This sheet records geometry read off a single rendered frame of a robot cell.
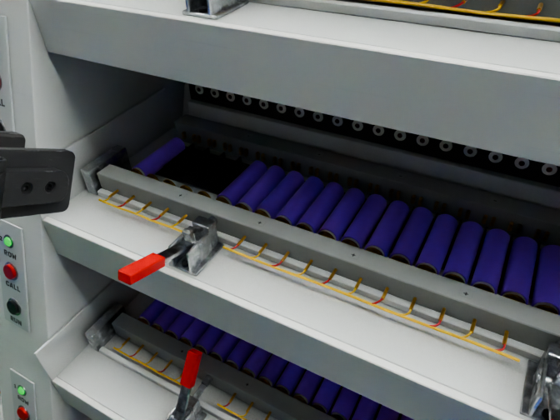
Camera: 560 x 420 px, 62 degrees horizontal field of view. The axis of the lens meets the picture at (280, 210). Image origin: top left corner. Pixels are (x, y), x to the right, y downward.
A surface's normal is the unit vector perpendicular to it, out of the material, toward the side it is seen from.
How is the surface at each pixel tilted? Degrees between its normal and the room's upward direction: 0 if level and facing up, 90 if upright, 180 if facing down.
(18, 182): 90
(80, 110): 90
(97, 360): 20
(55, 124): 90
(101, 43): 110
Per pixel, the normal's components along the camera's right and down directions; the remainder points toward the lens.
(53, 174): 0.87, 0.29
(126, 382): -0.03, -0.77
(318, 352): -0.48, 0.57
